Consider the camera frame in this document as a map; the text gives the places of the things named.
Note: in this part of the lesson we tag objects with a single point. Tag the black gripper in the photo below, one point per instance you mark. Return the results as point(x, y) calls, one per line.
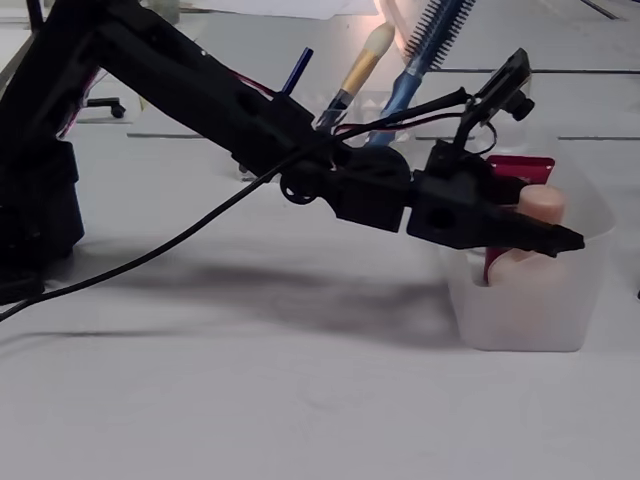
point(452, 215)

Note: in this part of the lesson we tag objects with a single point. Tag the pink bottle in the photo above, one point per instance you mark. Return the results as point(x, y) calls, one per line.
point(545, 202)

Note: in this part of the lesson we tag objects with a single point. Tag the makeup brush gold ferrule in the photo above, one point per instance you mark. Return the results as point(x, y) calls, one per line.
point(365, 60)

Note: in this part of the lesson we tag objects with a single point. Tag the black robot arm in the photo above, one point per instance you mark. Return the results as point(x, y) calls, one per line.
point(175, 85)

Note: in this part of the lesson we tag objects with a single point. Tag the clear plastic brush holder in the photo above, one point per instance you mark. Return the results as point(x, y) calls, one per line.
point(370, 107)

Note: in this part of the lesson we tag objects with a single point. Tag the blue round hair brush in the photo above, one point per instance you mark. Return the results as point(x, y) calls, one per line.
point(440, 30)

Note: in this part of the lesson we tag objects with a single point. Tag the red tube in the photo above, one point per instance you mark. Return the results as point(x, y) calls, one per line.
point(525, 167)

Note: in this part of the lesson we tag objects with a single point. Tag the frosted plastic tray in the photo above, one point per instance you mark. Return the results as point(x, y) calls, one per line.
point(525, 315)

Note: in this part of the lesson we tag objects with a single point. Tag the thin dark pencil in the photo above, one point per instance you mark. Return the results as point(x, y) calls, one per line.
point(297, 70)

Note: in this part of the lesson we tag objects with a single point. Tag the office chair base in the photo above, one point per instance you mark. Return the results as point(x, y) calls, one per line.
point(107, 104)

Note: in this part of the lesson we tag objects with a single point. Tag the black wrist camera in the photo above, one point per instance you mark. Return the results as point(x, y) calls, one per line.
point(505, 85)

